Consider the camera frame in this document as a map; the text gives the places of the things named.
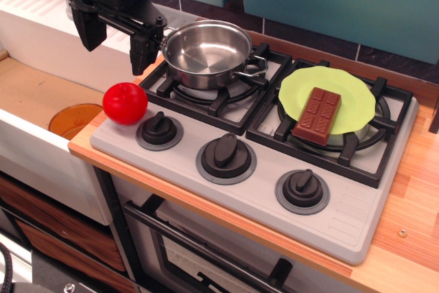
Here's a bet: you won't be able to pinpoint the brown chocolate bar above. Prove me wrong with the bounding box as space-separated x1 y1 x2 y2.
292 87 342 146

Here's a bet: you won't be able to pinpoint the black oven door handle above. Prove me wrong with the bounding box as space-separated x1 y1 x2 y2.
123 195 292 292

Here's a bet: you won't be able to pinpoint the black stove knob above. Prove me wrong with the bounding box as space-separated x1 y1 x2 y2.
136 111 184 152
195 133 257 185
275 169 330 215

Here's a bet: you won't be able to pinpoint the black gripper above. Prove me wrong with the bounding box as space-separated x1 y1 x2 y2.
69 0 166 75

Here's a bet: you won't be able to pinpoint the black middle stove knob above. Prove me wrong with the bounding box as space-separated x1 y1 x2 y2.
195 133 257 185

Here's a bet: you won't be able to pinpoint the stainless steel pot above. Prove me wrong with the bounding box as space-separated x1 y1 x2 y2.
161 20 268 91

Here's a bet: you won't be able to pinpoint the black burner grate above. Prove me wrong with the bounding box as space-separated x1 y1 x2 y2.
140 43 293 135
246 59 417 188

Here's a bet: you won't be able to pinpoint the red toy apple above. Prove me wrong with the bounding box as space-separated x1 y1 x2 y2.
102 82 148 125

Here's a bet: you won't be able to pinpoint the black left burner grate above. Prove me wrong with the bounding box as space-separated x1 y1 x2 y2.
140 43 293 135

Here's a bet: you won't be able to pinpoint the black right stove knob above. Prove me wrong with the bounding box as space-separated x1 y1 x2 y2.
275 169 330 215

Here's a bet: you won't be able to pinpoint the grey toy stove top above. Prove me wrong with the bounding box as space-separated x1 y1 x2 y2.
91 84 410 264

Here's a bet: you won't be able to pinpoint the black left stove knob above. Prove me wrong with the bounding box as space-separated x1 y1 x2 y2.
136 111 184 152

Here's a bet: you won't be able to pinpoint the black right burner grate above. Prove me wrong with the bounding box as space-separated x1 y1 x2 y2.
246 59 417 188

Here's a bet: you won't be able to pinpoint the white toy sink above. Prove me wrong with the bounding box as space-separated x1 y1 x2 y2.
1 0 134 225

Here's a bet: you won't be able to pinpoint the wooden drawer fronts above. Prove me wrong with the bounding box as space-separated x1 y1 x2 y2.
1 172 136 292

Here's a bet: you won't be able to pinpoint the black braided foreground cable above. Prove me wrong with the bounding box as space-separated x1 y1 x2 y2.
0 243 14 293

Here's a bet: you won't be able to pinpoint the light green plate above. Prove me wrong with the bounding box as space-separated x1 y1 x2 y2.
278 66 376 135

